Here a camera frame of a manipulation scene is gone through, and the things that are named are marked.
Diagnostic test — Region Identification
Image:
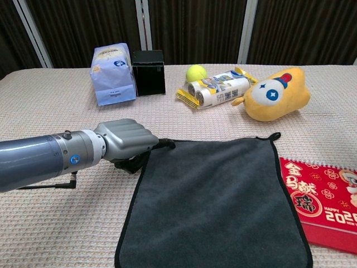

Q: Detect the yellow plush toy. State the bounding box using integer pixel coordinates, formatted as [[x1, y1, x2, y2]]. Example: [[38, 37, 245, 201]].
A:
[[231, 66, 311, 122]]

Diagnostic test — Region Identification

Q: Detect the pack of trash bag rolls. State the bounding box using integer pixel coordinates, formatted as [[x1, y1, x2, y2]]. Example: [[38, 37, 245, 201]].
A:
[[175, 66, 259, 110]]

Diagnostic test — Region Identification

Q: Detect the red desk calendar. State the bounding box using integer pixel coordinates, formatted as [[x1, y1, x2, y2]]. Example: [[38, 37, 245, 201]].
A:
[[278, 156, 357, 255]]

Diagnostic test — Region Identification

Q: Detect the white metal partition post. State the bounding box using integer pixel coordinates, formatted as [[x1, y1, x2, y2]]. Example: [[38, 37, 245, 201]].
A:
[[134, 0, 153, 51], [237, 0, 259, 65], [12, 0, 54, 69]]

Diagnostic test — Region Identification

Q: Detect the light blue paper bag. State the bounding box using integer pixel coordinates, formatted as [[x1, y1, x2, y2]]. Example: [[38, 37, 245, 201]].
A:
[[89, 42, 137, 107]]

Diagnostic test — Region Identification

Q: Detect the black square box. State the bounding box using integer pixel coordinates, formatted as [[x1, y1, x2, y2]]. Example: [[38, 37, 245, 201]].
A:
[[131, 49, 167, 97]]

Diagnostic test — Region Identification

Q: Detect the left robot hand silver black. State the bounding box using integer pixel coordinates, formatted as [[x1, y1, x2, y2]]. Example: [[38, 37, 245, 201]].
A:
[[93, 118, 176, 174]]

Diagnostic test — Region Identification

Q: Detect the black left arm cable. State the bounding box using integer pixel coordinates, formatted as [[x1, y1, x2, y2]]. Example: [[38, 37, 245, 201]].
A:
[[16, 171, 78, 190]]

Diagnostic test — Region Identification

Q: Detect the black and pink cloth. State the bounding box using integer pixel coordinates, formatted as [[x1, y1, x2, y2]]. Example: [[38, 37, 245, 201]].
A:
[[114, 132, 313, 268]]

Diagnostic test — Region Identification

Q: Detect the yellow tennis ball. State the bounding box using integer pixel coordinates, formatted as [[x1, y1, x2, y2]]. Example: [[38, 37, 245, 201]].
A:
[[186, 64, 208, 83]]

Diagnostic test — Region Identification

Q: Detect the beige woven tablecloth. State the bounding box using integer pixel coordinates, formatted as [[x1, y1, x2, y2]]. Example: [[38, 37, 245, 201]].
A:
[[0, 64, 357, 268]]

